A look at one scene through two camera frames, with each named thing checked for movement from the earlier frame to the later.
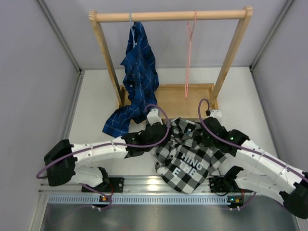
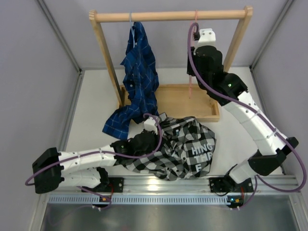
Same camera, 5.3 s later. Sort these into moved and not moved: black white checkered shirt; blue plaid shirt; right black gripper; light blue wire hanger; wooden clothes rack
Moved: black white checkered shirt; right black gripper
Not moved: wooden clothes rack; light blue wire hanger; blue plaid shirt
